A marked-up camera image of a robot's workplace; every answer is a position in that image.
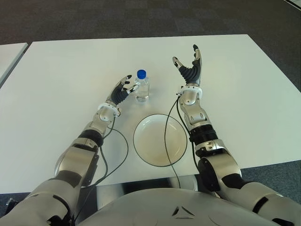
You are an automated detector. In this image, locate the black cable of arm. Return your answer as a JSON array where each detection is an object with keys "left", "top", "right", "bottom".
[
  {"left": 164, "top": 93, "right": 197, "bottom": 189},
  {"left": 72, "top": 116, "right": 129, "bottom": 223}
]

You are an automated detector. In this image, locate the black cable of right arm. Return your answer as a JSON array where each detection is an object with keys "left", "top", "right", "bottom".
[{"left": 164, "top": 93, "right": 197, "bottom": 189}]

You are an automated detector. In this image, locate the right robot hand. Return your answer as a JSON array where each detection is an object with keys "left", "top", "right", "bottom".
[{"left": 172, "top": 44, "right": 203, "bottom": 87}]

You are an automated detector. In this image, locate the grey robot torso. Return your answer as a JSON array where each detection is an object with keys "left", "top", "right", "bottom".
[{"left": 77, "top": 187, "right": 283, "bottom": 226}]

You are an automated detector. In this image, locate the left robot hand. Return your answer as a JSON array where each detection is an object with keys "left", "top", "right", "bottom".
[{"left": 110, "top": 74, "right": 141, "bottom": 105}]

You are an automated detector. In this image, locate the white side table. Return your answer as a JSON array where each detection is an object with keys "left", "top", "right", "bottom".
[{"left": 0, "top": 42, "right": 29, "bottom": 88}]

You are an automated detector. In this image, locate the white plate black rim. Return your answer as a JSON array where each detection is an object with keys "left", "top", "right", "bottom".
[{"left": 133, "top": 113, "right": 188, "bottom": 167}]

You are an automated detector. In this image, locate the white round pedestal base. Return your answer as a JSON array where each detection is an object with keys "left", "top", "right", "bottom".
[{"left": 169, "top": 175, "right": 198, "bottom": 192}]

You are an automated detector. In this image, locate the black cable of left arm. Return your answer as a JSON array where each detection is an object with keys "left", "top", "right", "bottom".
[{"left": 72, "top": 116, "right": 129, "bottom": 223}]

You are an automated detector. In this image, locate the clear water bottle blue cap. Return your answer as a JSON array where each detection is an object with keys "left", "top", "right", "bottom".
[{"left": 134, "top": 69, "right": 151, "bottom": 103}]

